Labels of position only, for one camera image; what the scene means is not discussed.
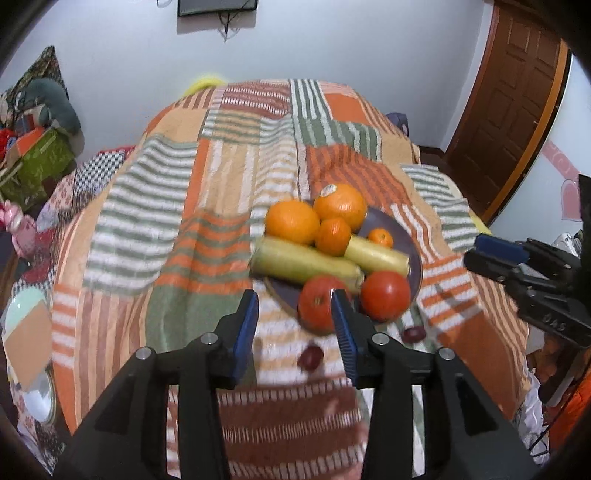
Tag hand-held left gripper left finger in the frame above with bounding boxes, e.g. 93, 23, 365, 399
53, 290, 260, 480

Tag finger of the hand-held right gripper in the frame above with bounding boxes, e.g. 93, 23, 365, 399
464, 233, 583, 296

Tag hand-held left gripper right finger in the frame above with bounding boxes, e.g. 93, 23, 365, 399
331, 289, 541, 480

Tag red tomato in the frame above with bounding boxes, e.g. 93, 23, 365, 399
360, 271, 411, 322
298, 275, 354, 334

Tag long green zucchini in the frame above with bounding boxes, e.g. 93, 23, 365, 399
249, 236, 365, 294

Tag yellow sugarcane piece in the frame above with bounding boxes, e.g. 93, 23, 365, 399
344, 234, 411, 278

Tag purple plate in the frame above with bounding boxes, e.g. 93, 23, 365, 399
263, 203, 423, 335

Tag plain large orange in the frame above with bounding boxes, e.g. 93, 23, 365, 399
265, 198, 321, 245

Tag large orange with sticker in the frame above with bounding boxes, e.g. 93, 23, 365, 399
313, 183, 368, 232

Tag brown wooden door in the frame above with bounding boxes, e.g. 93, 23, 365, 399
445, 0, 571, 222

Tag striped patchwork blanket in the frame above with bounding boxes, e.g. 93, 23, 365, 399
48, 78, 532, 480

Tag black white checkered cloth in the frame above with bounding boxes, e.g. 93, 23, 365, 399
74, 148, 127, 185

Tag mint green round tray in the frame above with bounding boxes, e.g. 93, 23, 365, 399
2, 286, 54, 393

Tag yellow round object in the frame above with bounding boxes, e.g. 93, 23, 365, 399
182, 71, 227, 97

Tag pink toy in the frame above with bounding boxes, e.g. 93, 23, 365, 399
0, 200, 38, 254

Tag dark floral cushion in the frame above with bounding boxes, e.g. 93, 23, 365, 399
9, 45, 70, 100

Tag pink heart wall sticker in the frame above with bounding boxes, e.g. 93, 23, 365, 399
542, 141, 583, 222

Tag black monitor cable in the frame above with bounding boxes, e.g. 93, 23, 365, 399
217, 11, 241, 42

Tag small black wall monitor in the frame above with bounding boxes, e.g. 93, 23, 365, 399
178, 0, 258, 17

